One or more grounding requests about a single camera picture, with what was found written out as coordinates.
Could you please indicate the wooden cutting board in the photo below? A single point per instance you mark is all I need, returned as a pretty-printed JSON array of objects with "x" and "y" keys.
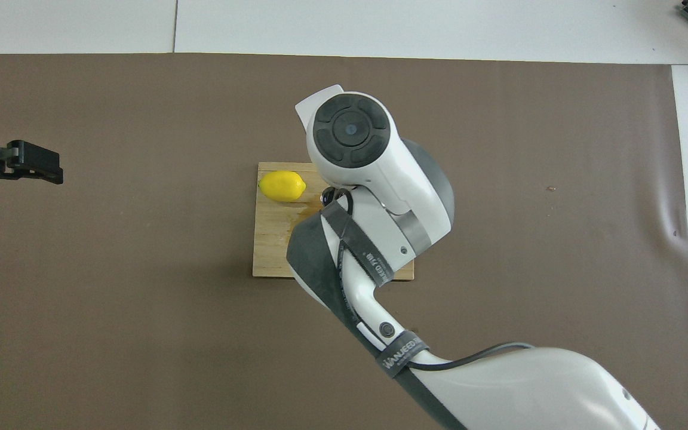
[{"x": 272, "y": 239}]

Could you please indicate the steel double cone jigger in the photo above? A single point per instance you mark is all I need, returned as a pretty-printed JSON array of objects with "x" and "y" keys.
[{"x": 327, "y": 196}]

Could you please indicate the yellow lemon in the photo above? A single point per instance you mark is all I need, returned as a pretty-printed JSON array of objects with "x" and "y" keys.
[{"x": 282, "y": 186}]

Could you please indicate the brown paper table mat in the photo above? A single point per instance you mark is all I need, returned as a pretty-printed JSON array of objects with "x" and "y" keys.
[{"x": 141, "y": 328}]

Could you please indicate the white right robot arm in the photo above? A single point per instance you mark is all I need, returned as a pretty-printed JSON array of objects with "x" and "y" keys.
[{"x": 380, "y": 197}]

